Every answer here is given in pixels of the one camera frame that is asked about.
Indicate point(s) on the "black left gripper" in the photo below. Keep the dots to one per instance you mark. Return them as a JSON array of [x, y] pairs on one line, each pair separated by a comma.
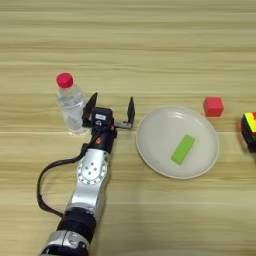
[[103, 140]]

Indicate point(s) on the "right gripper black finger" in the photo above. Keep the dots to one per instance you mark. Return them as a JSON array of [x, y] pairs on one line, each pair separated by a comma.
[[248, 136]]

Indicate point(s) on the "clear bottle with red cap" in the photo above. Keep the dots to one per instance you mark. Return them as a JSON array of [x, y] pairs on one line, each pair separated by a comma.
[[70, 106]]

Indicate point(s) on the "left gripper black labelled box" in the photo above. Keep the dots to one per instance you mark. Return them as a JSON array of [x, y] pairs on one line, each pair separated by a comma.
[[101, 118]]

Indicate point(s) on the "small red cube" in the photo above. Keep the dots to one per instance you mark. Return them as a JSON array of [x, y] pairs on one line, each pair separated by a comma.
[[213, 107]]

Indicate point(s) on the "round white plate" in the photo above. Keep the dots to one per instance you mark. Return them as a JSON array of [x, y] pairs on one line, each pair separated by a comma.
[[156, 140]]

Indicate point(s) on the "green rectangular block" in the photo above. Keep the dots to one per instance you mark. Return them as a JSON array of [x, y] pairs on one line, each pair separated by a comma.
[[182, 150]]

